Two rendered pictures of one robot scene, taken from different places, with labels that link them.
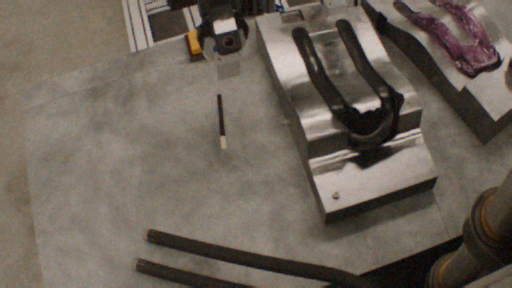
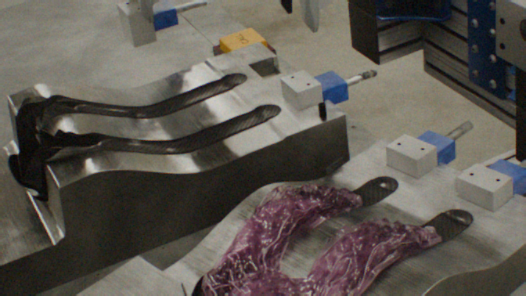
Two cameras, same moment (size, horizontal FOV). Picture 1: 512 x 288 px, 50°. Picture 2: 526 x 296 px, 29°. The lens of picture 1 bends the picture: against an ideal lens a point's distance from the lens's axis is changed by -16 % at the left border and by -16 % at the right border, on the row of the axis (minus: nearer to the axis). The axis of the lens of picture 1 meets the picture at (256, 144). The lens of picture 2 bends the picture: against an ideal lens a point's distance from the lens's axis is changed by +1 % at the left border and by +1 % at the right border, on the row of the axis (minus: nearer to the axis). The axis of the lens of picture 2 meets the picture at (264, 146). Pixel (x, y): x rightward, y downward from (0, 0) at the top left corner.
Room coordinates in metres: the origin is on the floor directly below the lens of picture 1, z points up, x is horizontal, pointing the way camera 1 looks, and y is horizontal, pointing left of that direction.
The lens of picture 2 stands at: (0.78, -1.34, 1.55)
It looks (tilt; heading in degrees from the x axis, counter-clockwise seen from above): 32 degrees down; 81
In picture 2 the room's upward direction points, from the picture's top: 9 degrees counter-clockwise
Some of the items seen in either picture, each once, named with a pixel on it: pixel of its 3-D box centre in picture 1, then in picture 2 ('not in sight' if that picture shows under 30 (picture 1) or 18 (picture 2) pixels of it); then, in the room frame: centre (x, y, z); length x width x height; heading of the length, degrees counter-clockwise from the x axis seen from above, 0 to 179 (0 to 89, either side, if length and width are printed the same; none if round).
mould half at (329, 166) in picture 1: (345, 92); (134, 148); (0.78, -0.20, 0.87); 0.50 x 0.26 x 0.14; 12
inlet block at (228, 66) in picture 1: (221, 47); (166, 13); (0.87, 0.06, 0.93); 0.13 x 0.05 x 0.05; 12
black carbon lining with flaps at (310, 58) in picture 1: (348, 72); (140, 116); (0.80, -0.21, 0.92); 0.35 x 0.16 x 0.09; 12
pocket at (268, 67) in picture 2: (291, 21); (272, 78); (0.99, -0.10, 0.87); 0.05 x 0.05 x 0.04; 12
